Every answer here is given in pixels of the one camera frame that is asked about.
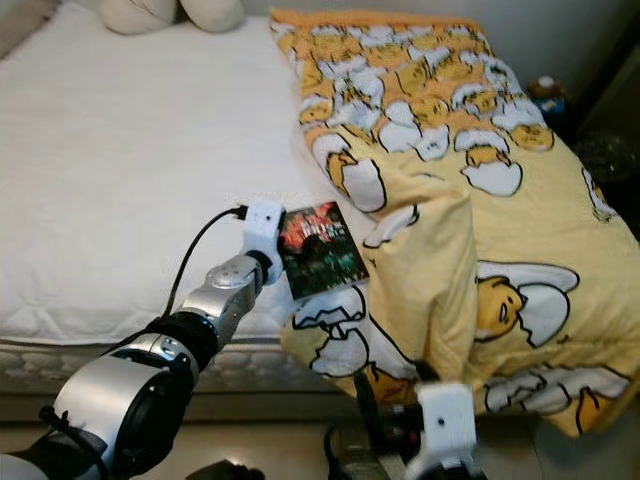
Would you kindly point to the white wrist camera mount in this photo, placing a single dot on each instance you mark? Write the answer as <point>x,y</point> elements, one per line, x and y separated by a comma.
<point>448,425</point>
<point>263,235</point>

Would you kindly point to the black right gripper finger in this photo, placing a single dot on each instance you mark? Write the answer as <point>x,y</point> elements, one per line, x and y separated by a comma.
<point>366,405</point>
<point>422,373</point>

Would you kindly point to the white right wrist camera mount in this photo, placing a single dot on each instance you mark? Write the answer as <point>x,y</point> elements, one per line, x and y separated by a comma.
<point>448,425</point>

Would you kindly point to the beige plush toy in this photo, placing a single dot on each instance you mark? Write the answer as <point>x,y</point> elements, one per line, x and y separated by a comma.
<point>140,15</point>

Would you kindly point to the dark red green book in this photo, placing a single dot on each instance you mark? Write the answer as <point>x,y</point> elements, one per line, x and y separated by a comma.
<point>320,250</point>

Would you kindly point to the small dark bottle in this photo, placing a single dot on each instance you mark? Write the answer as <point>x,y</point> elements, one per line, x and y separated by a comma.
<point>548,100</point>

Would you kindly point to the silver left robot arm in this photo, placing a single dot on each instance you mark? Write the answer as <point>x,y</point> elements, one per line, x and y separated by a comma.
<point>140,400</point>

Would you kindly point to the yellow egg cartoon blanket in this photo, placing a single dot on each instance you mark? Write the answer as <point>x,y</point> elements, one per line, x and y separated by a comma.
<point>450,130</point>

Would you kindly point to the white quilted mattress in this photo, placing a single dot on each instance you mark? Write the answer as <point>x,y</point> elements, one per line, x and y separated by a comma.
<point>140,170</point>

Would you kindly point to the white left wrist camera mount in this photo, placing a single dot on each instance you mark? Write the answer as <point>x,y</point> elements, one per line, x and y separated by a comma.
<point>263,235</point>

